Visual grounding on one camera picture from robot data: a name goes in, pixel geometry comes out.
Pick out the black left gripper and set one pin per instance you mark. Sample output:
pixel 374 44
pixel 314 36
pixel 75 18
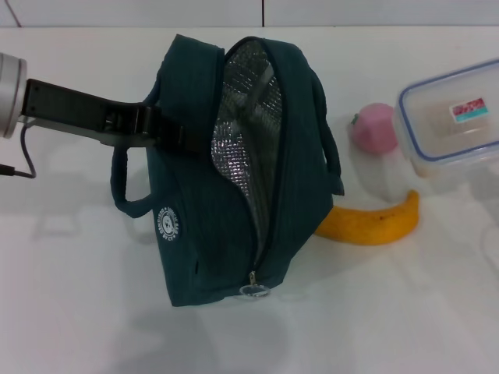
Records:
pixel 70 107

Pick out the dark teal insulated lunch bag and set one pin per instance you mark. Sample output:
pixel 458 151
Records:
pixel 187 218

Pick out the pink peach toy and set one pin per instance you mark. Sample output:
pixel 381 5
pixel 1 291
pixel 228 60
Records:
pixel 374 128

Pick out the yellow banana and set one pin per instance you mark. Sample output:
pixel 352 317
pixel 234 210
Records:
pixel 370 230

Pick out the clear container with blue-rimmed lid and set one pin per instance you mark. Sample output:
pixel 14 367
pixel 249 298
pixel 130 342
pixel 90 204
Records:
pixel 436 117

